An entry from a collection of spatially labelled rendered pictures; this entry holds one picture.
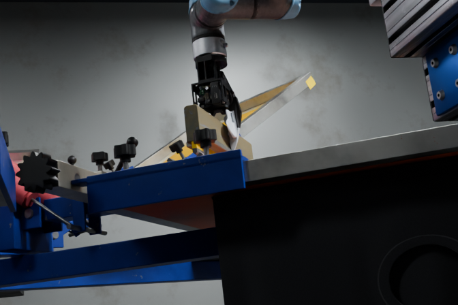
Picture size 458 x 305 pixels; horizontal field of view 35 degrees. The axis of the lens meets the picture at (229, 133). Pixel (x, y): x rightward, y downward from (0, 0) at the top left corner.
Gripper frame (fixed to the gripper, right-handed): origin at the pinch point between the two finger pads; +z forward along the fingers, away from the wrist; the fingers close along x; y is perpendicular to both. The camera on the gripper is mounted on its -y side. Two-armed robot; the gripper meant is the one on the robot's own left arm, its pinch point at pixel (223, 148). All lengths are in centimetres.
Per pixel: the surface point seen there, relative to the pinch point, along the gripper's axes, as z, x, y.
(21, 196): 4.6, -45.7, 8.6
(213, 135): 4.4, 7.1, 28.2
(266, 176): 13.6, 16.0, 29.1
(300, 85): -41, 2, -92
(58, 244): 10, -60, -31
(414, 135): 11, 42, 29
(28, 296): 6, -214, -254
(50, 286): 22, -63, -31
